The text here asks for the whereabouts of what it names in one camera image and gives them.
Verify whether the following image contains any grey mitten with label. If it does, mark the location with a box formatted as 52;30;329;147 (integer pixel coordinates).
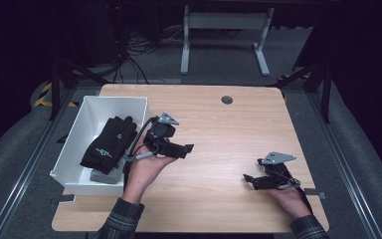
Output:
89;166;125;185

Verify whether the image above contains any white box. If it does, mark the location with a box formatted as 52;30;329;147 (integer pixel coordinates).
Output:
49;96;151;197

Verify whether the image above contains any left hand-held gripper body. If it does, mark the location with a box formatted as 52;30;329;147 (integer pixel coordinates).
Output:
144;112;187;159

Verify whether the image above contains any person's right hand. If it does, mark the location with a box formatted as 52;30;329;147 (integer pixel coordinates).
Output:
267;187;312;220

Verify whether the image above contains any bundle of black floor cables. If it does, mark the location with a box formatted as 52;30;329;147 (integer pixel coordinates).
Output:
112;26;184;85

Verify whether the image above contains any grey cable plug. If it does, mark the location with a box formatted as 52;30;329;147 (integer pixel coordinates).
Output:
124;151;154;163
278;180;302;191

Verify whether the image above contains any grey tape strip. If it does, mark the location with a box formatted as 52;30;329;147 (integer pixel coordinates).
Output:
303;188;328;200

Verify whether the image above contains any black metal stand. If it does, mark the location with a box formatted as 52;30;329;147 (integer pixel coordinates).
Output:
268;59;333;124
48;56;110;122

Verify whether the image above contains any person's left hand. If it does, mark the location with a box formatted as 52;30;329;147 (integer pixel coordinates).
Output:
122;138;177;205

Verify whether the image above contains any white metal stand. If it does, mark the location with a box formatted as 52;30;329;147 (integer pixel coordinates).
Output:
179;4;276;78

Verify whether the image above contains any aluminium floor rail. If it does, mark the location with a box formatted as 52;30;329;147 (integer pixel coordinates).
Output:
306;93;382;239
0;89;78;239

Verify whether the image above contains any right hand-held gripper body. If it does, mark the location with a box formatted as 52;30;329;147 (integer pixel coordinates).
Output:
257;151;302;191

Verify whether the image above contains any yellow and black floor tape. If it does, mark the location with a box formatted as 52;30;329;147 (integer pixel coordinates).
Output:
33;82;81;109

